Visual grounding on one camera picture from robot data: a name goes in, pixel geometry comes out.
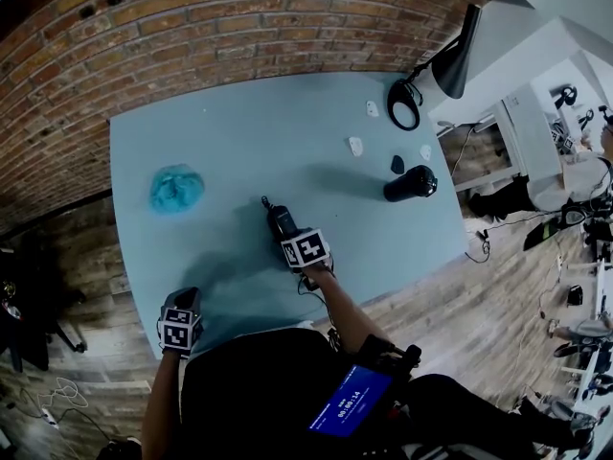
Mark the white floor cable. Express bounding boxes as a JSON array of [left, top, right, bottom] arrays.
[[36, 376, 91, 431]]

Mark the blue crumpled cloth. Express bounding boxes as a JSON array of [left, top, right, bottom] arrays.
[[149, 163, 207, 217]]

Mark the light blue table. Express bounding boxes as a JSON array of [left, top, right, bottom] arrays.
[[108, 72, 470, 360]]

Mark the white desk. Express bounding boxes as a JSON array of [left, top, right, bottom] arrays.
[[428, 83, 562, 195]]

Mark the blue-screen phone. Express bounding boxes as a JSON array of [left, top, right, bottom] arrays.
[[308, 364, 395, 440]]

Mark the black desk lamp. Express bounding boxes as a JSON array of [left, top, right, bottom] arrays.
[[386, 3, 483, 132]]

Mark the black chest mount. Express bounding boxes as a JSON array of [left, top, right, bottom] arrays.
[[361, 335, 423, 379]]

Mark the person's right forearm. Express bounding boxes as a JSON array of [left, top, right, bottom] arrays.
[[301, 256, 399, 357]]

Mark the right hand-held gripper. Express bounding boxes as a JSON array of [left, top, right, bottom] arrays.
[[280, 226, 333, 272]]

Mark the black tumbler bottle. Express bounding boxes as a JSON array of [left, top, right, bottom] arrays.
[[382, 164, 440, 204]]

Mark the person's left forearm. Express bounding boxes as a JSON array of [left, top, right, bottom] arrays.
[[141, 350, 187, 460]]

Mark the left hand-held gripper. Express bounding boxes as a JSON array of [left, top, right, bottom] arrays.
[[156, 286, 206, 359]]

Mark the person's black shirt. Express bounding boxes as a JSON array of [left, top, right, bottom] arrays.
[[179, 327, 596, 460]]

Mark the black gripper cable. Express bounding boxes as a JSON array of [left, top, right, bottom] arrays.
[[296, 256, 337, 316]]

